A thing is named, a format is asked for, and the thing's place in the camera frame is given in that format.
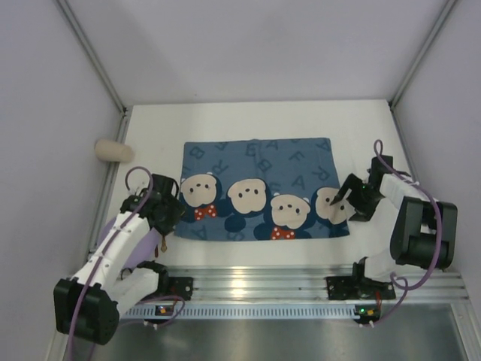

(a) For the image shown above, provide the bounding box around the gold spoon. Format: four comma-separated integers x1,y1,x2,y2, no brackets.
160,235,168,253

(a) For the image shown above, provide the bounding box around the purple plastic plate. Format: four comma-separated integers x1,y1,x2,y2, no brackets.
95,218,161,268

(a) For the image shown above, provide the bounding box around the beige cup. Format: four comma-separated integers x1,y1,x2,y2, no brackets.
94,139,135,163

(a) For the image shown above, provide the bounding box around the blue cartoon bear placemat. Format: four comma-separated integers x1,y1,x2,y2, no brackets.
175,138,350,241

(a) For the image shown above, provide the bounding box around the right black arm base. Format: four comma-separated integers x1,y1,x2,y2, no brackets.
325,276,396,301

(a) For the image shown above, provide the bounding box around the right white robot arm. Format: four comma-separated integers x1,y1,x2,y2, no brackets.
328,155,458,291

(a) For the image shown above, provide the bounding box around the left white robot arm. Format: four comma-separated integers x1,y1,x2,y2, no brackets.
53,174,186,345

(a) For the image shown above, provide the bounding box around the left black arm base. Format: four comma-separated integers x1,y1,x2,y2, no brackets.
140,276,194,301

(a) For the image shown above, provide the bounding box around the aluminium mounting rail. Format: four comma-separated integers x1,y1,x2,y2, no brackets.
86,265,469,304

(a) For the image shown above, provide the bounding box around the slotted cable duct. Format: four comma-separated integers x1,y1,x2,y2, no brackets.
123,302,380,320

